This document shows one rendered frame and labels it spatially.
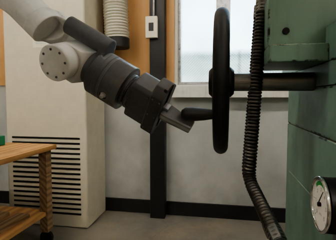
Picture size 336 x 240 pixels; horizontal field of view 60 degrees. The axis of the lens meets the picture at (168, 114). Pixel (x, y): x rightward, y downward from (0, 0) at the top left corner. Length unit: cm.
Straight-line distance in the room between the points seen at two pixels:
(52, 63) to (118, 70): 12
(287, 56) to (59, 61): 39
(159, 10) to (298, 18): 139
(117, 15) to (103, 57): 131
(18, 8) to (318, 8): 53
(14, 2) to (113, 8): 127
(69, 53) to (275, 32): 36
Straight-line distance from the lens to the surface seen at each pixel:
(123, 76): 52
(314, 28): 58
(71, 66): 54
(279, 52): 54
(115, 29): 183
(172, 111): 53
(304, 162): 69
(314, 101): 62
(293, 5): 58
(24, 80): 194
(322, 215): 38
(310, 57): 55
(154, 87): 51
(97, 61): 54
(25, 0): 63
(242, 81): 59
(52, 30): 65
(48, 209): 172
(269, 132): 190
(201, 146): 190
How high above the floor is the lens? 78
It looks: 3 degrees down
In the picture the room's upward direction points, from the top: straight up
